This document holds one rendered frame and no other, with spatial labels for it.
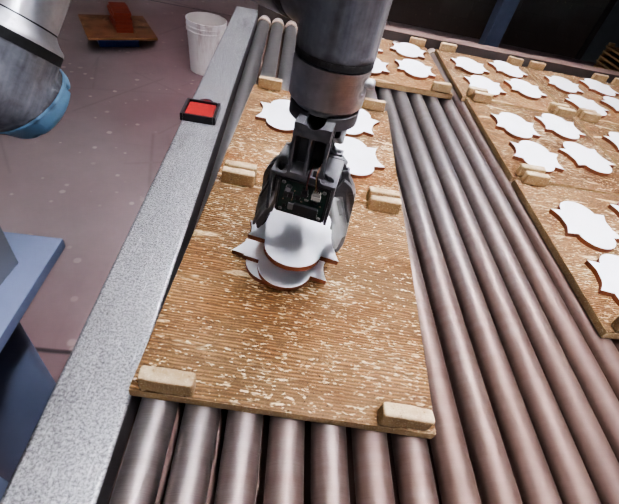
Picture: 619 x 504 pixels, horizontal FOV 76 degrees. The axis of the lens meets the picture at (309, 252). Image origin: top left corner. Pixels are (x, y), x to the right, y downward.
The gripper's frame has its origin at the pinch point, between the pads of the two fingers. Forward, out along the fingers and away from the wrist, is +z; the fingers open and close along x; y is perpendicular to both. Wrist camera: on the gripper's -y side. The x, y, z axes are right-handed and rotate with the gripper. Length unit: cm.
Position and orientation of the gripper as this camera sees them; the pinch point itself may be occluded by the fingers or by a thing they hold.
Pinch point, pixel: (299, 232)
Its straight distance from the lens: 56.0
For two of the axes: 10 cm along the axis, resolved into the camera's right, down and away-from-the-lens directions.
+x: 9.6, 2.9, -0.5
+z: -1.7, 6.9, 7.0
